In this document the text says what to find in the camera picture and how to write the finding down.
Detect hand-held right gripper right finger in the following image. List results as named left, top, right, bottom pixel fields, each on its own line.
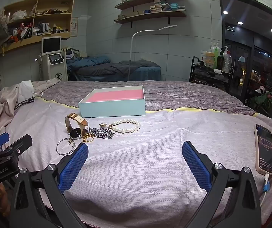
left=182, top=141, right=262, bottom=228

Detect green pump bottle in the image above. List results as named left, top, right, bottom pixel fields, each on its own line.
left=212, top=46, right=220, bottom=63

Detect thin silver bangle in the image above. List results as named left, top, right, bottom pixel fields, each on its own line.
left=56, top=138, right=77, bottom=156

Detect clear plastic bottle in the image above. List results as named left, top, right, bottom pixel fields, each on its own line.
left=222, top=46, right=232, bottom=74

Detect glass door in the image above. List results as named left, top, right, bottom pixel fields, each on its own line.
left=218, top=0, right=272, bottom=120

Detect white face mask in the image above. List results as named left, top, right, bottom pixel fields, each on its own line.
left=19, top=81, right=43, bottom=102

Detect silver chain necklace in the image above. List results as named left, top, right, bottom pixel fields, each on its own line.
left=88, top=123, right=116, bottom=139

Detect grey striped blanket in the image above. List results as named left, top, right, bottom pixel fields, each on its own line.
left=38, top=80, right=258, bottom=117

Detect beige cloth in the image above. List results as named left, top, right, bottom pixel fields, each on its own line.
left=0, top=78, right=60, bottom=143

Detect smartphone in beige case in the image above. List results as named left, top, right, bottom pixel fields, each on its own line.
left=254, top=124, right=272, bottom=177

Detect gold clasp charm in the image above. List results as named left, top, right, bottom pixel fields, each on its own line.
left=82, top=133, right=95, bottom=143

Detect wall poster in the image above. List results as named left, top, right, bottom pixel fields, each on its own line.
left=70, top=17, right=79, bottom=37

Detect pile of bags and books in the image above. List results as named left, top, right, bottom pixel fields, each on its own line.
left=0, top=0, right=70, bottom=50

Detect pale lilac blanket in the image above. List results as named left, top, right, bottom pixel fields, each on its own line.
left=0, top=97, right=272, bottom=225

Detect dark grey blanket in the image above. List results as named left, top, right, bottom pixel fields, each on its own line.
left=76, top=59, right=160, bottom=77

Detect stacks of books and boxes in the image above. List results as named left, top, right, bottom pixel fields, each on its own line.
left=117, top=0, right=186, bottom=20

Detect yellow baby bottle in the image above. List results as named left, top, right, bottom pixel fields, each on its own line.
left=205, top=52, right=215, bottom=69

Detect white floor lamp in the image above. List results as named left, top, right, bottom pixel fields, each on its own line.
left=128, top=24, right=177, bottom=81

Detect wooden wall cabinet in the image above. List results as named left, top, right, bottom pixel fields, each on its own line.
left=0, top=0, right=76, bottom=57

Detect white charging cable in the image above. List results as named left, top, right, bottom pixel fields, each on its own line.
left=260, top=173, right=271, bottom=209

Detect dark blue blanket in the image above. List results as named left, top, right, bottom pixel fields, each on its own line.
left=67, top=56, right=111, bottom=71

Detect black trolley cart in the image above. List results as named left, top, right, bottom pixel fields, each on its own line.
left=189, top=56, right=230, bottom=92

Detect white beauty machine with screen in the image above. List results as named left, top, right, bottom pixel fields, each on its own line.
left=37, top=36, right=68, bottom=82

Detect wristwatch with leather strap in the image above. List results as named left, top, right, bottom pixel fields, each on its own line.
left=65, top=113, right=89, bottom=139

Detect green potted plant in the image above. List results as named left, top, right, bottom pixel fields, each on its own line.
left=248, top=91, right=272, bottom=114

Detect white pearl bracelet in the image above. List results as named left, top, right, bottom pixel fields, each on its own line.
left=111, top=119, right=141, bottom=133

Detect black cable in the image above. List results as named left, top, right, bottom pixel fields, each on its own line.
left=13, top=96, right=35, bottom=111

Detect light blue box pink lining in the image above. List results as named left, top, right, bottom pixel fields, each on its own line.
left=78, top=85, right=146, bottom=118

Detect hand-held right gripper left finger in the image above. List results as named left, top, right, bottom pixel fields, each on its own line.
left=10, top=142, right=89, bottom=228

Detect dark pump bottle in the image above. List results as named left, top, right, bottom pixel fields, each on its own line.
left=217, top=49, right=225, bottom=70

